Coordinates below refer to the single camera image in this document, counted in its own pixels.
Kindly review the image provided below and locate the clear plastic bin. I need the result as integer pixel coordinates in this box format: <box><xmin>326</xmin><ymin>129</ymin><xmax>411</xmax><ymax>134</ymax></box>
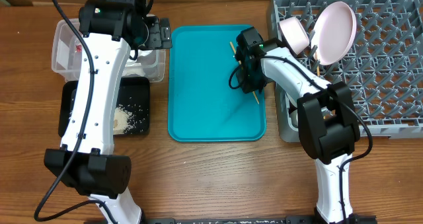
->
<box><xmin>52</xmin><ymin>20</ymin><xmax>166</xmax><ymax>83</ymax></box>

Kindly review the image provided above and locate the black tray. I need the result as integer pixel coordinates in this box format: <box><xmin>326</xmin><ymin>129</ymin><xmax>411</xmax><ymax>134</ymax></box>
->
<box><xmin>58</xmin><ymin>77</ymin><xmax>150</xmax><ymax>137</ymax></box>

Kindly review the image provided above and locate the grey dishwasher rack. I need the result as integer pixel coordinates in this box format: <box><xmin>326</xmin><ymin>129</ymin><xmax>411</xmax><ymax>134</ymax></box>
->
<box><xmin>268</xmin><ymin>0</ymin><xmax>422</xmax><ymax>139</ymax></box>

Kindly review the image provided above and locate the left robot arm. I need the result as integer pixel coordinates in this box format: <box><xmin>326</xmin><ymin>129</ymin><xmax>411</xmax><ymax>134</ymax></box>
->
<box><xmin>44</xmin><ymin>0</ymin><xmax>172</xmax><ymax>223</ymax></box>

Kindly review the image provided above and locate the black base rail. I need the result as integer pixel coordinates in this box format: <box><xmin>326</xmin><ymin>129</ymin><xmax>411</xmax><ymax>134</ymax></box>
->
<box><xmin>84</xmin><ymin>213</ymin><xmax>377</xmax><ymax>224</ymax></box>

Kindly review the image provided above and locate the rice pile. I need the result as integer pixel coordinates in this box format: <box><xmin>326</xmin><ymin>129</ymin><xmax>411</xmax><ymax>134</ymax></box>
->
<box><xmin>113</xmin><ymin>96</ymin><xmax>149</xmax><ymax>135</ymax></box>

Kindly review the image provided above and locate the teal serving tray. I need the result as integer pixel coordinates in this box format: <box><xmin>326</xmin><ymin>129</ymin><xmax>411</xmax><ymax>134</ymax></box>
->
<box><xmin>168</xmin><ymin>24</ymin><xmax>266</xmax><ymax>142</ymax></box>

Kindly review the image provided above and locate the pink bowl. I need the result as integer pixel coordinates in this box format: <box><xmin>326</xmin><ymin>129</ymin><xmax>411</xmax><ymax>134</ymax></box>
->
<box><xmin>279</xmin><ymin>17</ymin><xmax>309</xmax><ymax>55</ymax></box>

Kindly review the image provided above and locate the wooden chopstick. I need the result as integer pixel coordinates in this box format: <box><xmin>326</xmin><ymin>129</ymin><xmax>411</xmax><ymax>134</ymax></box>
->
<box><xmin>315</xmin><ymin>51</ymin><xmax>320</xmax><ymax>77</ymax></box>
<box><xmin>229</xmin><ymin>41</ymin><xmax>260</xmax><ymax>104</ymax></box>

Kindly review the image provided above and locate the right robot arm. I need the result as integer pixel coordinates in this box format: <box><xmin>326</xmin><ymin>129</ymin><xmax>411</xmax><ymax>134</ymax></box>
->
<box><xmin>232</xmin><ymin>27</ymin><xmax>362</xmax><ymax>223</ymax></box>

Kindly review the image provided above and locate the pink plate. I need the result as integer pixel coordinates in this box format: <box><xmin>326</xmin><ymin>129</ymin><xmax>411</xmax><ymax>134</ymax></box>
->
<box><xmin>311</xmin><ymin>1</ymin><xmax>357</xmax><ymax>65</ymax></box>

